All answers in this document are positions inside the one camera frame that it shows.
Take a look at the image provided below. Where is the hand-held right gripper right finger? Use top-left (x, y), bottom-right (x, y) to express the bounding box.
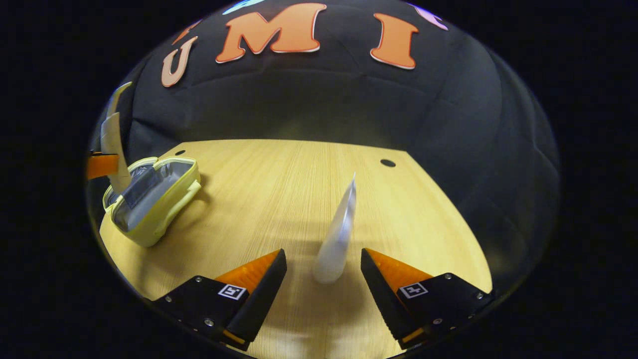
top-left (361, 248), bottom-right (495, 350)

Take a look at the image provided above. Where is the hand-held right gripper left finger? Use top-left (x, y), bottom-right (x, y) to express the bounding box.
top-left (151, 249), bottom-right (288, 352)

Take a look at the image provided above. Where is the pale yellow small suitcase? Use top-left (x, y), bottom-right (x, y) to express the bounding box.
top-left (102, 156), bottom-right (203, 248)

